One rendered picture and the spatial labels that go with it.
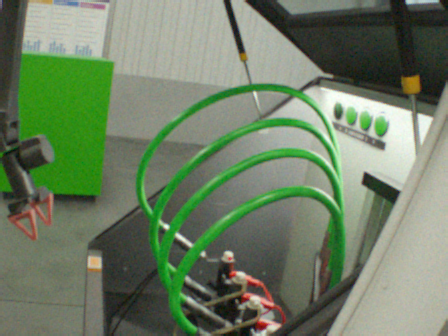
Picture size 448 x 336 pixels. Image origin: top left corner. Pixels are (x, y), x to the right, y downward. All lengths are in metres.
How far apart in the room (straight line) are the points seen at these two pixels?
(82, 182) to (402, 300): 3.80
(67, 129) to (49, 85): 0.42
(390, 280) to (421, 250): 0.05
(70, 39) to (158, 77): 1.53
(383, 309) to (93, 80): 3.63
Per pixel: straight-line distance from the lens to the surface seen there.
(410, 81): 0.49
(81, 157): 4.03
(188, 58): 7.23
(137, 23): 7.13
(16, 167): 1.07
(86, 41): 7.06
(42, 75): 3.90
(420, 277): 0.43
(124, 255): 1.15
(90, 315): 0.88
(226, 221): 0.52
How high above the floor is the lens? 1.45
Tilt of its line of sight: 14 degrees down
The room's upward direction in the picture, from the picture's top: 9 degrees clockwise
